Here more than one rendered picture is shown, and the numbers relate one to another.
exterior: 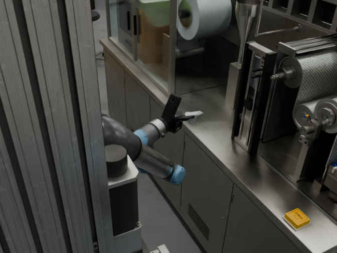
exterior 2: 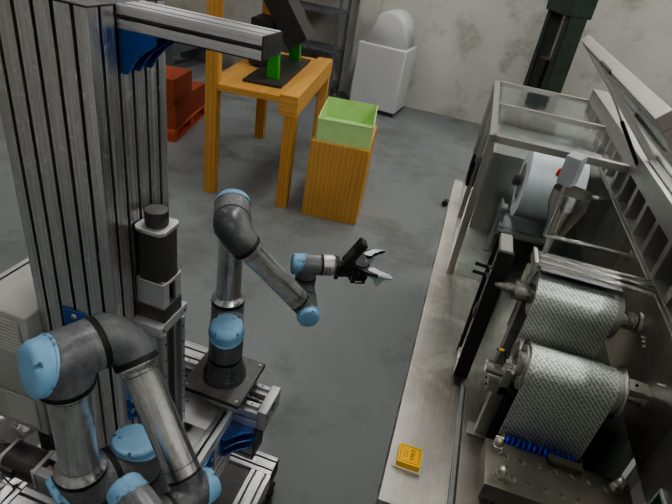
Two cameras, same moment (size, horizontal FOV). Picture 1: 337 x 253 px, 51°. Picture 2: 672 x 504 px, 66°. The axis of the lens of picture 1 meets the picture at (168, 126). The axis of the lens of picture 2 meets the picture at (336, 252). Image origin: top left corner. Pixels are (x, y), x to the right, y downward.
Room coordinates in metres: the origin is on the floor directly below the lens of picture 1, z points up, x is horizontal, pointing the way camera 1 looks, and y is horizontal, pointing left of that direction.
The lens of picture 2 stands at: (-0.02, -0.94, 2.21)
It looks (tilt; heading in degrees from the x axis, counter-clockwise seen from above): 31 degrees down; 39
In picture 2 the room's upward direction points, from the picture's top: 10 degrees clockwise
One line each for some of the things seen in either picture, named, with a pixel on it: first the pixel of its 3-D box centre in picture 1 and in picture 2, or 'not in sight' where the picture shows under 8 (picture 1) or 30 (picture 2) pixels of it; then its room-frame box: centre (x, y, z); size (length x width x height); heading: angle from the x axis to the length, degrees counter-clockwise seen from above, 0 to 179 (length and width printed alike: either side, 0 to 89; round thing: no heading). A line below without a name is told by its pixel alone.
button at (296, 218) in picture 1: (297, 218); (409, 457); (0.99, -0.53, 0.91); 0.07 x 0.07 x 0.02; 28
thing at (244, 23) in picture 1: (240, 62); (540, 268); (1.92, -0.41, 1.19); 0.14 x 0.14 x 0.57
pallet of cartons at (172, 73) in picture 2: not in sight; (161, 93); (3.06, 4.56, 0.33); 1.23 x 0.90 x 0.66; 29
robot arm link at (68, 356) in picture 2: not in sight; (75, 427); (0.23, -0.08, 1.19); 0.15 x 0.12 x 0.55; 1
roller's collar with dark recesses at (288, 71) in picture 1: (286, 74); (523, 291); (1.45, -0.52, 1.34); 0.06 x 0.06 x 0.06; 28
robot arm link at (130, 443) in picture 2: not in sight; (133, 454); (0.36, -0.08, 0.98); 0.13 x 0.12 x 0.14; 1
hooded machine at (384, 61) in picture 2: not in sight; (384, 61); (6.34, 4.00, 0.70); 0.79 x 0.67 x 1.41; 117
